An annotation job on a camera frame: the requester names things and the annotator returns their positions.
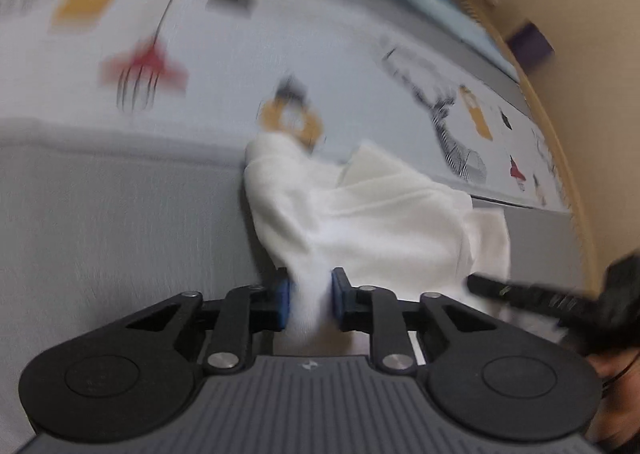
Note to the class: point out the purple box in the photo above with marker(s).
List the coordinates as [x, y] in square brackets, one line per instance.
[529, 46]

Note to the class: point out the printed grey bed sheet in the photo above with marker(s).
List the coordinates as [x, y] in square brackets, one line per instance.
[125, 125]

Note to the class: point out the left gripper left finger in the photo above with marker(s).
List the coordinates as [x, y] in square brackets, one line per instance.
[270, 304]

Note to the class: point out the white small shirt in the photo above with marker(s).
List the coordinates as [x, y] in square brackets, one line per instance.
[382, 222]

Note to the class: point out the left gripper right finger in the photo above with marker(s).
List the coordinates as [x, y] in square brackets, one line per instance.
[351, 306]

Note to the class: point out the person right hand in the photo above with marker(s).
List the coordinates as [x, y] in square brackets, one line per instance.
[616, 424]

